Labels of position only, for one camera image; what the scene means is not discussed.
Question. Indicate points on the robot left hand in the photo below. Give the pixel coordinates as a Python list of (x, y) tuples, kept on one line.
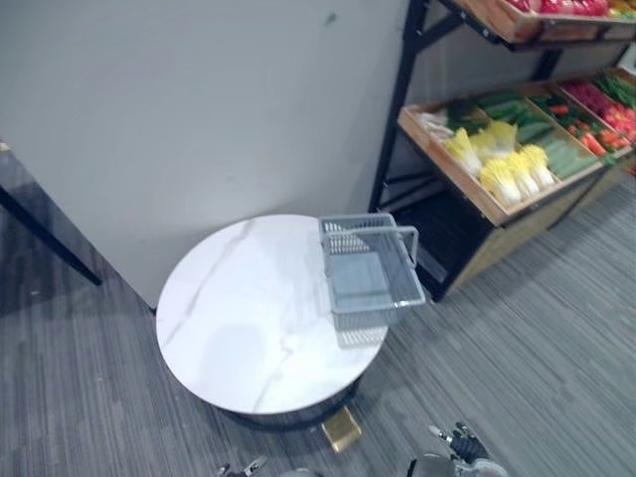
[(251, 469)]

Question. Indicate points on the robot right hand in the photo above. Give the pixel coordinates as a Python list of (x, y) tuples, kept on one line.
[(467, 447)]

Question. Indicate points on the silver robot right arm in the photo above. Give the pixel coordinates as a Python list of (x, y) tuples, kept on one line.
[(484, 468)]

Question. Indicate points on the grey plastic shopping basket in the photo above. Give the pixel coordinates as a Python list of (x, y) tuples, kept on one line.
[(359, 279)]

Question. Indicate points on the dark green leafy vegetable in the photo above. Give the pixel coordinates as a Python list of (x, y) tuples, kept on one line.
[(464, 115)]

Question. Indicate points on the gold metal table foot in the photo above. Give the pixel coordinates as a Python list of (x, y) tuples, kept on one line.
[(341, 431)]

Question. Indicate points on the round white marble table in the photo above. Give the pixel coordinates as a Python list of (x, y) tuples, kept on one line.
[(223, 308)]

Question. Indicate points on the wide wooden produce crate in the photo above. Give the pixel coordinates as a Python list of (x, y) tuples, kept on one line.
[(497, 211)]

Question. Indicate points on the yellow white napa cabbage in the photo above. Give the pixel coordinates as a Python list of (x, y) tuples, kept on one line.
[(498, 136), (465, 150), (524, 174), (499, 181), (539, 166)]

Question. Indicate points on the pale green cucumber pile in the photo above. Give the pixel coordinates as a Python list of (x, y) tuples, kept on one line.
[(566, 158)]

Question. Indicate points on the pale white root vegetables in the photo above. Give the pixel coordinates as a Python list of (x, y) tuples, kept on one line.
[(434, 126)]

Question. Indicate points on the orange carrot pile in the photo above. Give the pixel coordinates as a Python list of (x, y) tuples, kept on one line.
[(591, 139)]

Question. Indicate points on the wooden crate with carrots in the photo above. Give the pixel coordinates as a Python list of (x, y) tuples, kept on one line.
[(571, 130)]

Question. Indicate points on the dark green cucumber pile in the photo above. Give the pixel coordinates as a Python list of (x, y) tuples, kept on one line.
[(519, 116)]

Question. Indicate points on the green pepper pile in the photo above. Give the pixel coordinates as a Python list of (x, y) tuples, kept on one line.
[(559, 107)]

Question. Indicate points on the red pepper pile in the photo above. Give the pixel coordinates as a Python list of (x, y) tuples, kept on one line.
[(608, 109)]

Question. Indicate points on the green bean bundle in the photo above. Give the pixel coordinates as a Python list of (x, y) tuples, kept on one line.
[(616, 89)]

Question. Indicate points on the black metal shelf rack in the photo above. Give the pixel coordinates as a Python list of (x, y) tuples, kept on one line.
[(412, 54)]

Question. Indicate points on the wooden crate with red produce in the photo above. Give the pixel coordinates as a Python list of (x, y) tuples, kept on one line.
[(517, 24)]

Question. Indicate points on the red fruit pile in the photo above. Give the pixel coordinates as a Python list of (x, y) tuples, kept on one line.
[(571, 5)]

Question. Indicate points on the yellow fruit pile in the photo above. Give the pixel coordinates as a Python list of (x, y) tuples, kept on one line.
[(623, 7)]

